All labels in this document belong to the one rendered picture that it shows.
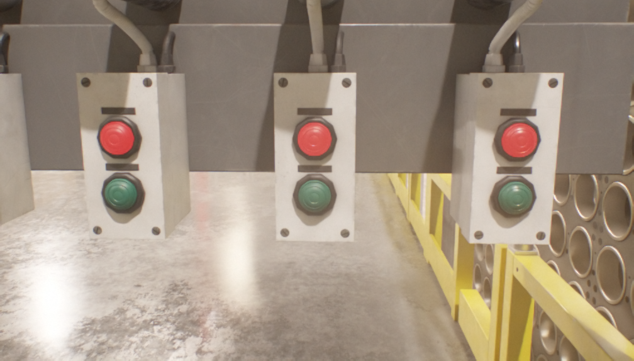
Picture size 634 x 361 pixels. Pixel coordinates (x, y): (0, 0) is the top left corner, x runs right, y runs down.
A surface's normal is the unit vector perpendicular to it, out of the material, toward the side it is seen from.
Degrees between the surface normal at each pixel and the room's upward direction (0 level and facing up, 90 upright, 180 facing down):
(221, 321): 0
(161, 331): 0
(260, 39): 90
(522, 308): 90
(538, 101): 90
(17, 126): 90
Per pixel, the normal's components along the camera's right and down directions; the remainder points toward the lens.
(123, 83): -0.04, 0.18
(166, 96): 1.00, 0.00
